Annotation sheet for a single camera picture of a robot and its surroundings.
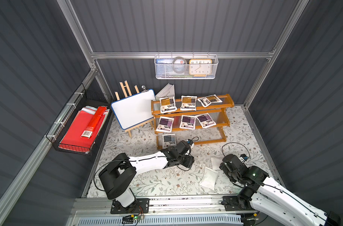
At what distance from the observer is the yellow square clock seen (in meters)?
0.89

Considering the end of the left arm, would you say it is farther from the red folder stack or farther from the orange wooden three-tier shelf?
the red folder stack

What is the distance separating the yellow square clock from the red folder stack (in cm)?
57

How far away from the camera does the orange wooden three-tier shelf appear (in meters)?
0.80
